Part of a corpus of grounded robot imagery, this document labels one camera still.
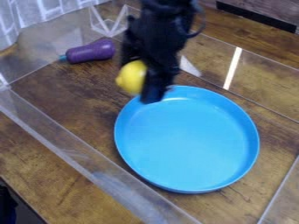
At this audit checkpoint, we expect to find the clear acrylic barrier wall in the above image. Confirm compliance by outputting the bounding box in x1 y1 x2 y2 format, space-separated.
0 3 299 224

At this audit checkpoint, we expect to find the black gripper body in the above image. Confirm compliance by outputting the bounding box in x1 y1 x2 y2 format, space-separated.
122 0 204 70

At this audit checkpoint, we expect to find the purple toy eggplant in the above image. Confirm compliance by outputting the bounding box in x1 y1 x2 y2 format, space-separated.
58 39 116 64

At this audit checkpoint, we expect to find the blue round tray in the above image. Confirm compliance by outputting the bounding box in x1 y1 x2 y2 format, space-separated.
114 86 258 193

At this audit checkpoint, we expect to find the yellow lemon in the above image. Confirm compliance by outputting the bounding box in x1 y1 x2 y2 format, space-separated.
116 60 146 95

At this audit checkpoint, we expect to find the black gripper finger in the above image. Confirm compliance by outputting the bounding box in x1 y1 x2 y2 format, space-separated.
140 68 180 104
120 42 140 66

